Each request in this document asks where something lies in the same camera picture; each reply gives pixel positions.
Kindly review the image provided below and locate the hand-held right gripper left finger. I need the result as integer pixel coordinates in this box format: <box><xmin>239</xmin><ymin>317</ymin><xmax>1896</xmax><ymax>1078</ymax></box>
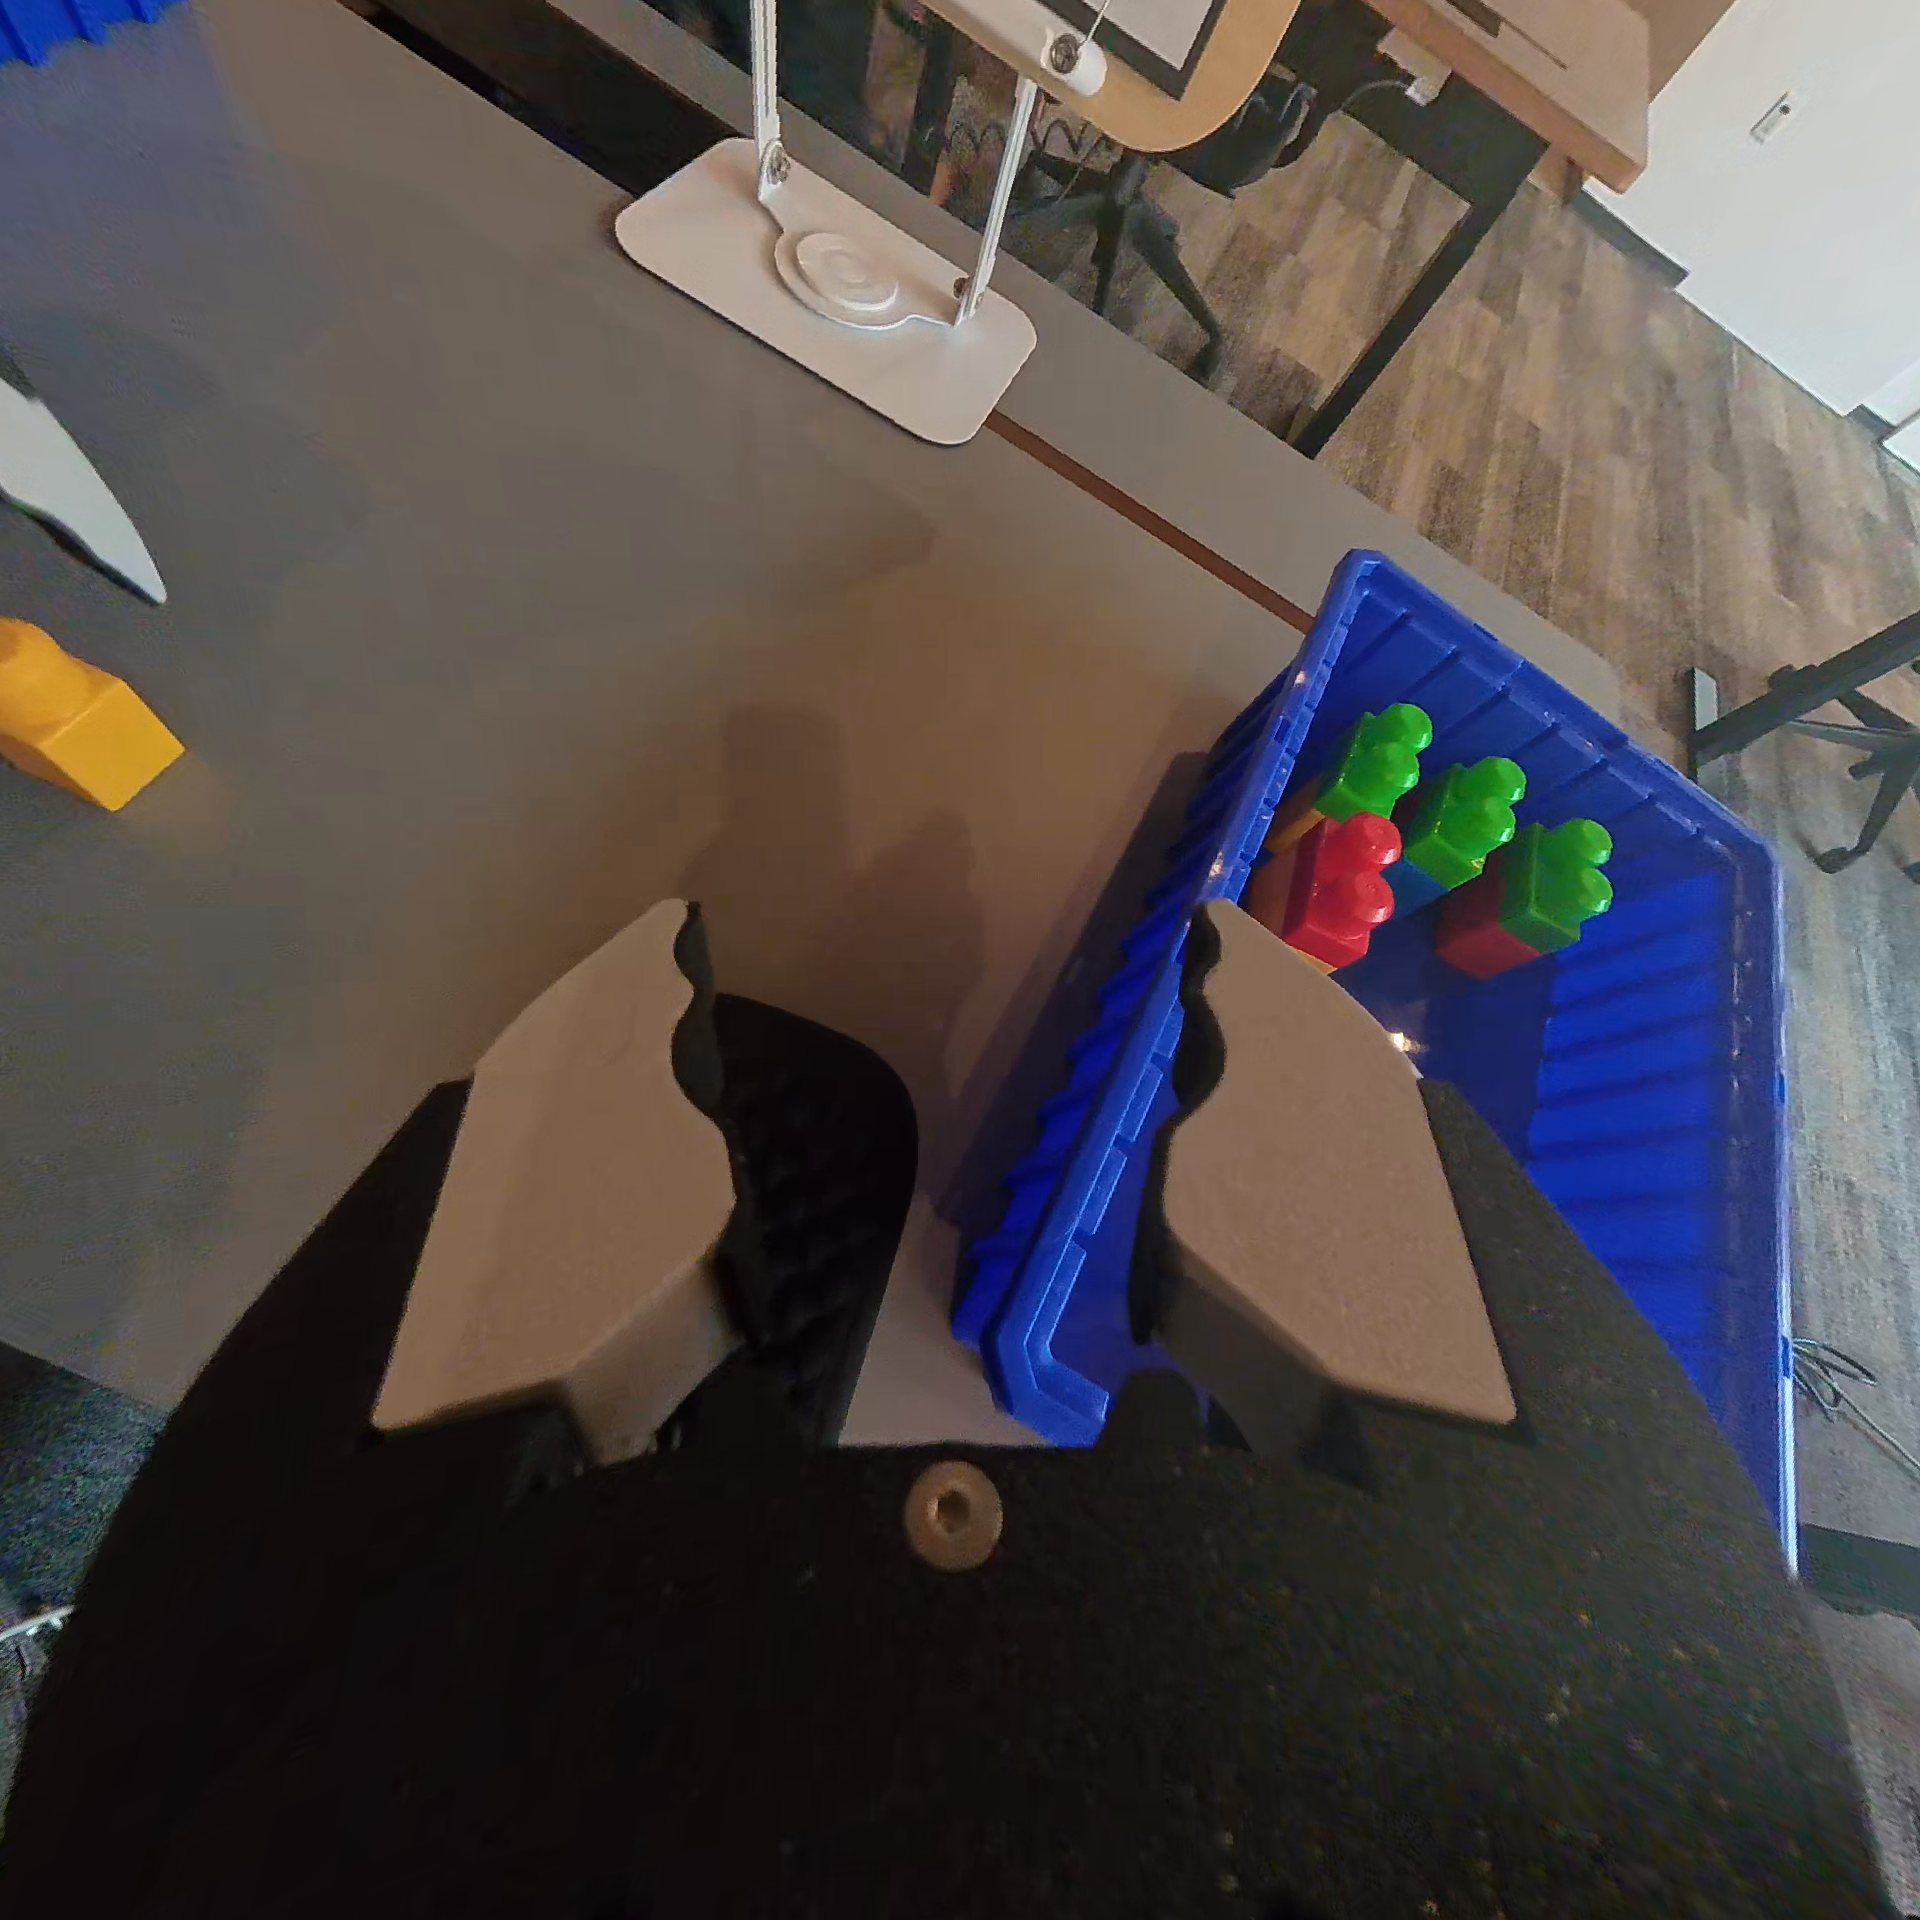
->
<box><xmin>368</xmin><ymin>899</ymin><xmax>758</xmax><ymax>1470</ymax></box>

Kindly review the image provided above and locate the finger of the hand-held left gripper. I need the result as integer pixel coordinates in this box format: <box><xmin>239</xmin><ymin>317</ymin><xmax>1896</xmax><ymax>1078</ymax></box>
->
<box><xmin>0</xmin><ymin>355</ymin><xmax>171</xmax><ymax>607</ymax></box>

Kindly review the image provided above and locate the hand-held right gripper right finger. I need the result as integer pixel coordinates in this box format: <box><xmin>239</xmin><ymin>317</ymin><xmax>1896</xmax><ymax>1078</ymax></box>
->
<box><xmin>1130</xmin><ymin>901</ymin><xmax>1526</xmax><ymax>1472</ymax></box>

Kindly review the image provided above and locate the red two-stud building block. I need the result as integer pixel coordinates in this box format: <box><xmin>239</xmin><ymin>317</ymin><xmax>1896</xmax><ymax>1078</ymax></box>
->
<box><xmin>1246</xmin><ymin>810</ymin><xmax>1406</xmax><ymax>974</ymax></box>

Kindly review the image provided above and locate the blue plastic bin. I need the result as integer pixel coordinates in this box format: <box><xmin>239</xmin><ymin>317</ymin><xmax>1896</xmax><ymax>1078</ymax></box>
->
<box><xmin>0</xmin><ymin>0</ymin><xmax>202</xmax><ymax>68</ymax></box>
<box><xmin>952</xmin><ymin>546</ymin><xmax>1806</xmax><ymax>1568</ymax></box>

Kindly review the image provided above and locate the black textured wrist rest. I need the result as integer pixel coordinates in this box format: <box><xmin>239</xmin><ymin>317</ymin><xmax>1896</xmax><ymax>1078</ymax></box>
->
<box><xmin>669</xmin><ymin>991</ymin><xmax>924</xmax><ymax>1451</ymax></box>

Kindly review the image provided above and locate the black office chair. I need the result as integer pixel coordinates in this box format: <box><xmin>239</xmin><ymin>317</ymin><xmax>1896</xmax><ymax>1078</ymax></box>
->
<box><xmin>1008</xmin><ymin>85</ymin><xmax>1324</xmax><ymax>378</ymax></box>

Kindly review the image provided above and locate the wooden office desk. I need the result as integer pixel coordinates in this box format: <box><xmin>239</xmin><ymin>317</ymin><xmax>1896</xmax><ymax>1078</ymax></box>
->
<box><xmin>1298</xmin><ymin>0</ymin><xmax>1658</xmax><ymax>459</ymax></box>

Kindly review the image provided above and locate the dark desk cable cover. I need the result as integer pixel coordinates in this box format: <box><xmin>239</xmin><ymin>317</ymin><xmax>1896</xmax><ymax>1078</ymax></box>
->
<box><xmin>337</xmin><ymin>0</ymin><xmax>917</xmax><ymax>206</ymax></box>

